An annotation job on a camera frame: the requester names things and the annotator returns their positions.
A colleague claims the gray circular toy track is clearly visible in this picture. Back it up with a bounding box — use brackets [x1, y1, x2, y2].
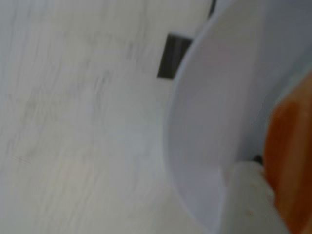
[157, 0, 217, 80]

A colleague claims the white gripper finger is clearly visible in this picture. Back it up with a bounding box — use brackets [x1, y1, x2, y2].
[220, 156, 291, 234]

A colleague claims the white round plate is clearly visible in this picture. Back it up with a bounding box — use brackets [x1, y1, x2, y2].
[162, 0, 312, 234]

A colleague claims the orange striped nigiri sushi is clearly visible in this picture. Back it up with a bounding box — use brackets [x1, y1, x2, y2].
[259, 70, 312, 234]

